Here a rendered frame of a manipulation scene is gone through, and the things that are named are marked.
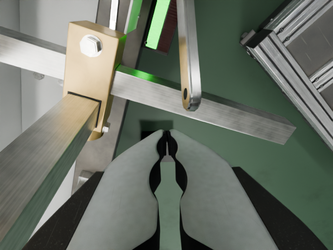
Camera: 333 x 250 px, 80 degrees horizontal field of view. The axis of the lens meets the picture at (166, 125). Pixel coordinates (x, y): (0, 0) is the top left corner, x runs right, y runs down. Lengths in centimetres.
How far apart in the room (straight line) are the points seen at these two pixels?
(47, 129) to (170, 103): 13
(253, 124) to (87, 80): 21
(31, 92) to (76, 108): 34
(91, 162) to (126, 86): 29
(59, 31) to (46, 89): 13
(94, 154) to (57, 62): 27
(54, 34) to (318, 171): 173
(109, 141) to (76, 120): 25
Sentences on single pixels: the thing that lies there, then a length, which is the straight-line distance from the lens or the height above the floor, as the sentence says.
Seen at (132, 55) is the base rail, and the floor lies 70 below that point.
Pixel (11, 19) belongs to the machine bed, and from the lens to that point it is 50.
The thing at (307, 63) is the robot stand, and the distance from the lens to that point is 106.
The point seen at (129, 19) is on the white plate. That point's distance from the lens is 26.
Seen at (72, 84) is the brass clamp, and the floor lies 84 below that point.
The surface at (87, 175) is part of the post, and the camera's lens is 51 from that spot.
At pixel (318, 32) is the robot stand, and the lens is 105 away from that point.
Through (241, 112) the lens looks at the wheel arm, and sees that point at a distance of 27.
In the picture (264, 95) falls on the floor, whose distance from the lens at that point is 127.
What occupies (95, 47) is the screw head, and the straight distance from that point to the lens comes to 22.
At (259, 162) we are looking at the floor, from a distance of 153.
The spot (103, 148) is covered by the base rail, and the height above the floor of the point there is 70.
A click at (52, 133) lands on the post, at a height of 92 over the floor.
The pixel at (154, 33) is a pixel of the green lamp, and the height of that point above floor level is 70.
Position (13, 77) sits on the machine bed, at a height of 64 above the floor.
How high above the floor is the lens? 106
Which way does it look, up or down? 61 degrees down
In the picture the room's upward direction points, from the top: 178 degrees clockwise
